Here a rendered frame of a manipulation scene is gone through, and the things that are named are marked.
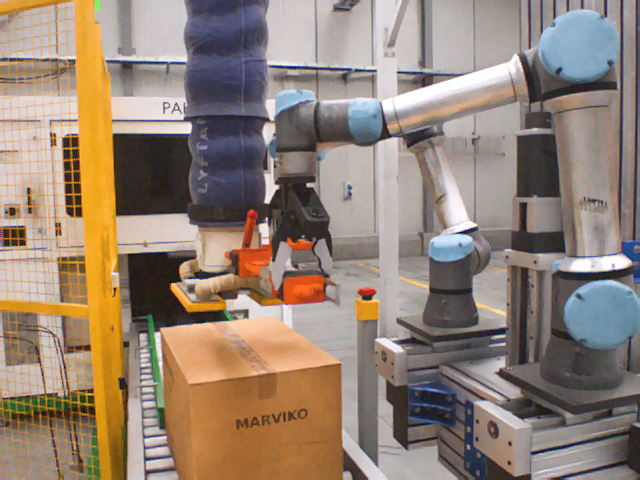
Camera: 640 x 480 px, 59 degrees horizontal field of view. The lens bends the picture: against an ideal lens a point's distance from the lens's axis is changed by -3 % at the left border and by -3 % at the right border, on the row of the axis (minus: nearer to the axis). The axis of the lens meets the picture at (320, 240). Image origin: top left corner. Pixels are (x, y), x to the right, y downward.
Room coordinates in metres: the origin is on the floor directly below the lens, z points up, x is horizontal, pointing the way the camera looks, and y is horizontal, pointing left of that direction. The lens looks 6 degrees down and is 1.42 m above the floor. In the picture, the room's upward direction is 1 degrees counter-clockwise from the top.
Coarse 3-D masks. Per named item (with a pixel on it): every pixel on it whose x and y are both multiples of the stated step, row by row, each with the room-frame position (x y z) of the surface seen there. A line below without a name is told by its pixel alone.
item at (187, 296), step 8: (176, 288) 1.63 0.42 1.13; (184, 288) 1.61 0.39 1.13; (184, 296) 1.52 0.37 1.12; (192, 296) 1.49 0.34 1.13; (216, 296) 1.48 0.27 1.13; (184, 304) 1.46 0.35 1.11; (192, 304) 1.42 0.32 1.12; (200, 304) 1.42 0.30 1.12; (208, 304) 1.43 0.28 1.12; (216, 304) 1.43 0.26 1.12; (224, 304) 1.44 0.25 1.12
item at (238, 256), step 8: (248, 248) 1.42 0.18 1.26; (256, 248) 1.42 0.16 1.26; (232, 256) 1.36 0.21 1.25; (240, 256) 1.33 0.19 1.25; (248, 256) 1.34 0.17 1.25; (256, 256) 1.35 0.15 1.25; (264, 256) 1.35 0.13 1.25; (232, 264) 1.39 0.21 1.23; (240, 264) 1.33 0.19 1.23; (232, 272) 1.36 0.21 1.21; (240, 272) 1.33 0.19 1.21; (248, 272) 1.34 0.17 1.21
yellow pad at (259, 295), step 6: (252, 288) 1.62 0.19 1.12; (258, 288) 1.60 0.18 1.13; (252, 294) 1.56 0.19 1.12; (258, 294) 1.55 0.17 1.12; (264, 294) 1.52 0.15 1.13; (270, 294) 1.52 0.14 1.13; (258, 300) 1.50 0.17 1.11; (264, 300) 1.48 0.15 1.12; (270, 300) 1.48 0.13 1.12; (276, 300) 1.49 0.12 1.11; (264, 306) 1.48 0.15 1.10
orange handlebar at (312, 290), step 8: (288, 240) 1.91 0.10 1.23; (304, 240) 1.81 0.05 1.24; (264, 248) 1.69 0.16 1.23; (296, 248) 1.72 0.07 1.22; (304, 248) 1.73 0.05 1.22; (248, 264) 1.30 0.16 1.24; (256, 264) 1.25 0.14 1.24; (264, 264) 1.26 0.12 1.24; (256, 272) 1.23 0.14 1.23; (296, 288) 1.01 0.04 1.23; (304, 288) 1.00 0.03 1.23; (312, 288) 1.01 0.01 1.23; (320, 288) 1.02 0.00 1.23; (296, 296) 1.01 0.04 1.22; (304, 296) 1.00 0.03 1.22; (312, 296) 1.01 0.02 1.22
